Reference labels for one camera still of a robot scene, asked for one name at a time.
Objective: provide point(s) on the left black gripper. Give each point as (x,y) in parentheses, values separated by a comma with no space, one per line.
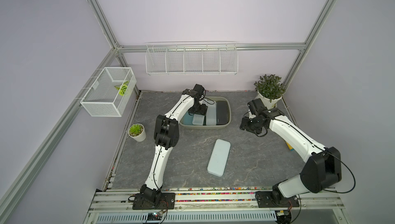
(202,111)

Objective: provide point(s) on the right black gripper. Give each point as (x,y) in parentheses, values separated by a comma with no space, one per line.
(244,124)

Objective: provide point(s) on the clear pencil case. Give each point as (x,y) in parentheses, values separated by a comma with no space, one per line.
(211,115)
(198,120)

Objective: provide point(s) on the teal ribbed pencil case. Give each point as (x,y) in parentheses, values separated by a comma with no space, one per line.
(188,119)

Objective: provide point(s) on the grey-green plastic storage box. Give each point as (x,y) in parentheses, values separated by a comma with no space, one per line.
(205,101)

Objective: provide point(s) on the black pencil case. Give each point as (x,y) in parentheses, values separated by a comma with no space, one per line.
(222,113)

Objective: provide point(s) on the light blue pencil case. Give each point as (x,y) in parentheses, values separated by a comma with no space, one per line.
(219,156)

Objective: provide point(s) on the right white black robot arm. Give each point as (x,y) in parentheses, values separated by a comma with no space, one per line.
(322,167)

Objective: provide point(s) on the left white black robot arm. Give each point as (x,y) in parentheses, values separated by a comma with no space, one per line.
(166,135)

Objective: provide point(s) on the large potted green plant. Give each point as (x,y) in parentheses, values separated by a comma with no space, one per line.
(270,90)

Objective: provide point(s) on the blue yellow garden fork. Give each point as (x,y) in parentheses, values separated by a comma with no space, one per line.
(289,146)

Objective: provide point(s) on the small potted succulent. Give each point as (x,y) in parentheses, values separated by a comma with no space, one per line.
(137,132)

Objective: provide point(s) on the green leaf toy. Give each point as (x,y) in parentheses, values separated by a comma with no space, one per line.
(122,88)

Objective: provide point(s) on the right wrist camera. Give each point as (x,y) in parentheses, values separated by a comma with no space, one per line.
(256,107)

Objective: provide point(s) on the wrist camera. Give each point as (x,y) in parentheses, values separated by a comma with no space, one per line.
(256,107)
(199,91)

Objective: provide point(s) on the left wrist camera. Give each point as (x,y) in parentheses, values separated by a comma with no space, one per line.
(199,91)

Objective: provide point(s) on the long white wire wall basket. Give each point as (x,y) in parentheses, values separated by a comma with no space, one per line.
(192,59)

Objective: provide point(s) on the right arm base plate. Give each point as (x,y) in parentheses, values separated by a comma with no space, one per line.
(274,199)

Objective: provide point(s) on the white mesh wall basket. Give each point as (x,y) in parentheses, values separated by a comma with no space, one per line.
(102,98)

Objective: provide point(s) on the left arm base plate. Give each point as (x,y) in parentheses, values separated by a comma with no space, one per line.
(161,201)

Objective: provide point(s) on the aluminium rail frame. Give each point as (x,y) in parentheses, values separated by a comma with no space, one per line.
(216,205)

